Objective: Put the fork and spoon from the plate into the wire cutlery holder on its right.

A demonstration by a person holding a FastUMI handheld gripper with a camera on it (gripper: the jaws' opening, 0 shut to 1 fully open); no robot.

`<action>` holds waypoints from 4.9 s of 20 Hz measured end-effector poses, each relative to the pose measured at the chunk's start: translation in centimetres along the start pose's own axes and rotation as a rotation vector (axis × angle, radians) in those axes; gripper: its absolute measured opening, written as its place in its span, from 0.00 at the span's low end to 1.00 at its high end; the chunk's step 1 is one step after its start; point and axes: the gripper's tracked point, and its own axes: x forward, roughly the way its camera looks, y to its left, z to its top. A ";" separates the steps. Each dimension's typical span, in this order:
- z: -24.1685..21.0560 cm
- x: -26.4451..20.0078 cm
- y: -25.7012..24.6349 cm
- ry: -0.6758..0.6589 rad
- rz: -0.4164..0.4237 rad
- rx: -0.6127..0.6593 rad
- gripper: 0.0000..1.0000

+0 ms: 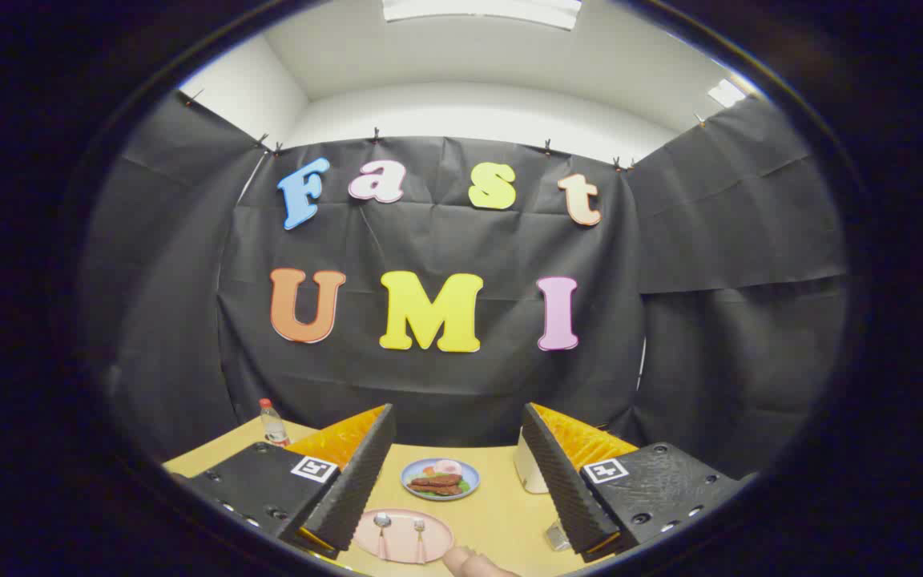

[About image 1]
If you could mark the blue plate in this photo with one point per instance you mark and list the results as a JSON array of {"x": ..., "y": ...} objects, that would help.
[{"x": 471, "y": 479}]

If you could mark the pink plate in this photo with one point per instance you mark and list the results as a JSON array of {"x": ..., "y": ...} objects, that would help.
[{"x": 401, "y": 533}]

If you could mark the ceiling light panel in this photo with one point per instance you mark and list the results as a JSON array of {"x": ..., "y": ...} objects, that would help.
[{"x": 726, "y": 93}]

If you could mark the metal cutlery basket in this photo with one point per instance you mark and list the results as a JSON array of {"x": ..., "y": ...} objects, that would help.
[{"x": 558, "y": 537}]

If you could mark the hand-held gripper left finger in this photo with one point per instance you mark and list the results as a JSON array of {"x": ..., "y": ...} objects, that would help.
[{"x": 353, "y": 481}]

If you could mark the brown meat slice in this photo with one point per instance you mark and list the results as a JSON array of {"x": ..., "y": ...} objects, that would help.
[
  {"x": 433, "y": 490},
  {"x": 437, "y": 480}
]

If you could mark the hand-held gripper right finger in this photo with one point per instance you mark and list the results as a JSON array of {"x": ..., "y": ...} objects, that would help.
[{"x": 562, "y": 481}]

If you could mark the white toaster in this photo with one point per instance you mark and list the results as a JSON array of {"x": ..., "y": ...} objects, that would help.
[{"x": 527, "y": 469}]

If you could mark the green lettuce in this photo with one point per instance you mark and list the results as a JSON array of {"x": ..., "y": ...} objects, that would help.
[{"x": 464, "y": 487}]

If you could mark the pink ham slice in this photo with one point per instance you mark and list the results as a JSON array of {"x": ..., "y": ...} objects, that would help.
[{"x": 447, "y": 467}]

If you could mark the clear plastic water bottle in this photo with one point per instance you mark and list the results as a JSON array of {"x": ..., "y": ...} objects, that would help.
[{"x": 273, "y": 429}]

